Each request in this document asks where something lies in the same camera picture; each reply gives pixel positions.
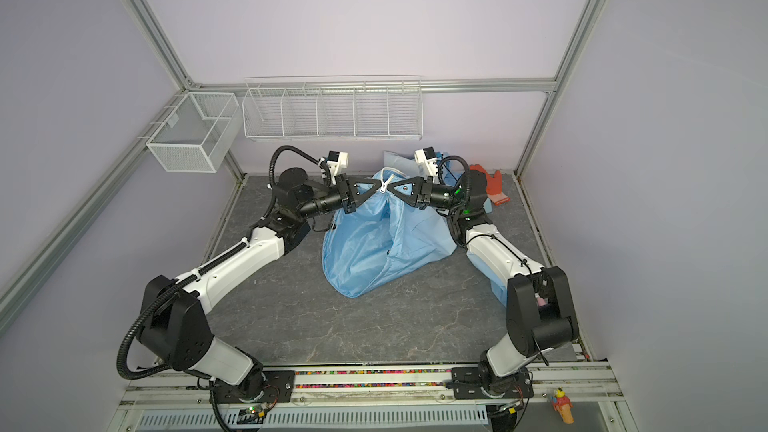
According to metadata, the white wire wall shelf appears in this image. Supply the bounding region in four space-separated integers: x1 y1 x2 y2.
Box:
241 75 424 140

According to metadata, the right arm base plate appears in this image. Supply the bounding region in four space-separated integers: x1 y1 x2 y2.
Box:
445 366 534 400

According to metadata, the white mesh box basket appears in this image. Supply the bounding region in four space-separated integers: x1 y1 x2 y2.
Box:
147 92 243 173

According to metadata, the small toy figure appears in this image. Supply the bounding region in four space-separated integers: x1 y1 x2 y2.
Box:
551 388 575 425

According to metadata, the light blue zip jacket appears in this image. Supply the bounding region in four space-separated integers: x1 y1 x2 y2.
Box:
322 148 511 307

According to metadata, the white ventilation grille strip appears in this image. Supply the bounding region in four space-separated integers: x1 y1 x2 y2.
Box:
135 404 490 431

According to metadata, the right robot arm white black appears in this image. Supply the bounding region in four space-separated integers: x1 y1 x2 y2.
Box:
387 147 580 398

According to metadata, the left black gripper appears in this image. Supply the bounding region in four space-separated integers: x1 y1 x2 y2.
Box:
298 175 382 220

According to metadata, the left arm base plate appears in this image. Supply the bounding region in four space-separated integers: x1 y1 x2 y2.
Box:
213 370 296 404

